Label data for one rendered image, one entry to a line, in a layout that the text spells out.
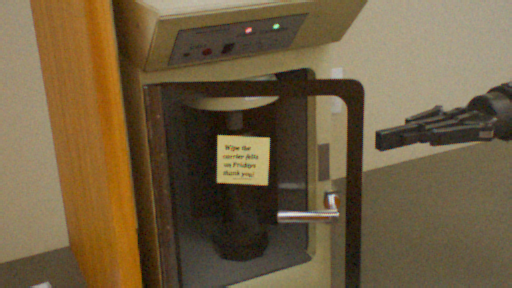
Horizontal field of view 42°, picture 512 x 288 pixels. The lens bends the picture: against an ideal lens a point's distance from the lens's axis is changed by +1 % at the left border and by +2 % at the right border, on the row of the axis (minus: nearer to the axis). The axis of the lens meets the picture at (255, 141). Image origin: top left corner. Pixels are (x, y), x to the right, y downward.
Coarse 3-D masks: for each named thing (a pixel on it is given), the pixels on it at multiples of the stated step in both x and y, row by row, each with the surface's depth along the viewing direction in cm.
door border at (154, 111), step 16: (160, 96) 94; (160, 112) 95; (160, 128) 96; (160, 144) 97; (160, 160) 98; (160, 176) 99; (160, 192) 100; (160, 208) 101; (160, 240) 103; (176, 272) 105
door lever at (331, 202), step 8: (328, 200) 99; (336, 200) 99; (328, 208) 99; (336, 208) 97; (280, 216) 95; (288, 216) 95; (296, 216) 95; (304, 216) 95; (312, 216) 95; (320, 216) 95; (328, 216) 95; (336, 216) 94
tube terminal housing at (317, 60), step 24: (120, 0) 95; (120, 24) 98; (120, 48) 101; (312, 48) 105; (120, 72) 104; (144, 72) 94; (168, 72) 96; (192, 72) 97; (216, 72) 99; (240, 72) 101; (264, 72) 103; (312, 72) 110; (144, 120) 97; (144, 144) 99; (144, 168) 102; (144, 192) 105; (144, 216) 108; (144, 240) 112; (144, 264) 115
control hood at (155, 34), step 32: (160, 0) 86; (192, 0) 86; (224, 0) 85; (256, 0) 86; (288, 0) 88; (320, 0) 90; (352, 0) 93; (160, 32) 84; (320, 32) 99; (160, 64) 91; (192, 64) 94
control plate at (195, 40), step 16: (288, 16) 91; (304, 16) 92; (192, 32) 86; (208, 32) 87; (224, 32) 89; (240, 32) 90; (256, 32) 92; (272, 32) 93; (288, 32) 95; (176, 48) 88; (192, 48) 90; (208, 48) 91; (240, 48) 94; (256, 48) 96; (272, 48) 98
